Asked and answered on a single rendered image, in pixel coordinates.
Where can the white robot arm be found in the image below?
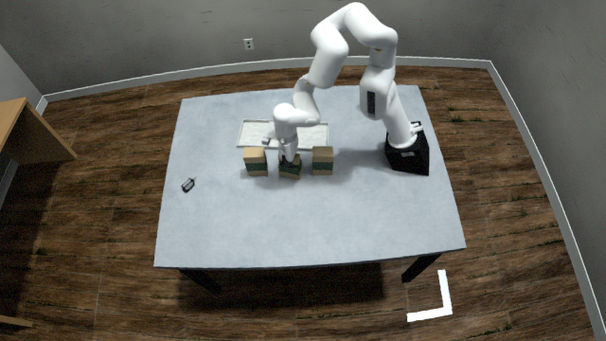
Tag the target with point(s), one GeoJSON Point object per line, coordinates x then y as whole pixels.
{"type": "Point", "coordinates": [331, 53]}

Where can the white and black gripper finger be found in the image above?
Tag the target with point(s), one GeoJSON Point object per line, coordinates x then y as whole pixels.
{"type": "Point", "coordinates": [285, 162]}

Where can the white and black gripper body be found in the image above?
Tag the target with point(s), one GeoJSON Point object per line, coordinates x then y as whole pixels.
{"type": "Point", "coordinates": [288, 149]}

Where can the tan and green flat pack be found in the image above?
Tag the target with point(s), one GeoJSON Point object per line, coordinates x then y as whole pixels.
{"type": "Point", "coordinates": [293, 172]}
{"type": "Point", "coordinates": [255, 161]}
{"type": "Point", "coordinates": [322, 160]}

